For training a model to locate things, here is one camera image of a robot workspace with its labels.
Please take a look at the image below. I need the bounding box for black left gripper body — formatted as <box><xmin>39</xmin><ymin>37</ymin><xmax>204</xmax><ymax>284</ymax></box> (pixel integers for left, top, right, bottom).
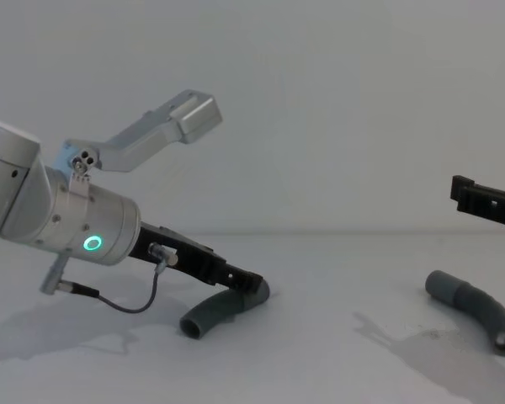
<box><xmin>136</xmin><ymin>222</ymin><xmax>229</xmax><ymax>288</ymax></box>

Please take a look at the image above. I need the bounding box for grey curved plastic tube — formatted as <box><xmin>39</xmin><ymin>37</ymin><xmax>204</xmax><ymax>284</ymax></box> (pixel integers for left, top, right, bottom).
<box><xmin>424</xmin><ymin>269</ymin><xmax>505</xmax><ymax>358</ymax></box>
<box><xmin>179</xmin><ymin>279</ymin><xmax>273</xmax><ymax>340</ymax></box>

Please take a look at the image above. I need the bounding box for white table cloth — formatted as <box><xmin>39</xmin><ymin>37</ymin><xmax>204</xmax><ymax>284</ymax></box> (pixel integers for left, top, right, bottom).
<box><xmin>0</xmin><ymin>230</ymin><xmax>505</xmax><ymax>404</ymax></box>

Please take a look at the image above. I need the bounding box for white curtain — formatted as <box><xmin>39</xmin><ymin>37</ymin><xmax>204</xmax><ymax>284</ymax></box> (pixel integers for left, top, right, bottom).
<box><xmin>0</xmin><ymin>0</ymin><xmax>505</xmax><ymax>237</ymax></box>

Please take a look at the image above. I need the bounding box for thin dark gripper cable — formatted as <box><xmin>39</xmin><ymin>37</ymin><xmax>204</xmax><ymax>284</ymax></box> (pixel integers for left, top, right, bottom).
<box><xmin>40</xmin><ymin>242</ymin><xmax>180</xmax><ymax>315</ymax></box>

